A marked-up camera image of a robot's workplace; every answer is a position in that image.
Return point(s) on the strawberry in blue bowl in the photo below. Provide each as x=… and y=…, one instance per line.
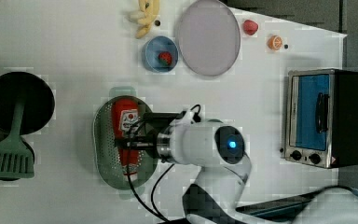
x=165, y=58

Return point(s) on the silver black toaster oven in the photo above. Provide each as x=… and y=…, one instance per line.
x=322, y=118

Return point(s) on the large lilac plate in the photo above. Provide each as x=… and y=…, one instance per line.
x=209, y=37

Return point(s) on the peeled toy banana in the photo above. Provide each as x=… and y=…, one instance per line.
x=145, y=16

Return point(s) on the black frying pan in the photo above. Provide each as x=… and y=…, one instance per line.
x=39, y=104

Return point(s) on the red ketchup bottle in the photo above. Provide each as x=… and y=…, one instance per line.
x=125, y=112

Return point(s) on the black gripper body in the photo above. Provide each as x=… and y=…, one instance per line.
x=143, y=134

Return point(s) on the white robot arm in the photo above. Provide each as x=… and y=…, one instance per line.
x=219, y=151

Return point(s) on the green slotted spatula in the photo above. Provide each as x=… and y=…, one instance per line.
x=16, y=159

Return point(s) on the small blue bowl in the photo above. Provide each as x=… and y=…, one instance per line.
x=153, y=48

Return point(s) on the toy orange half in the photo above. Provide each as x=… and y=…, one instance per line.
x=275, y=42

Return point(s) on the loose toy strawberry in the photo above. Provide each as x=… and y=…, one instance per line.
x=250, y=27

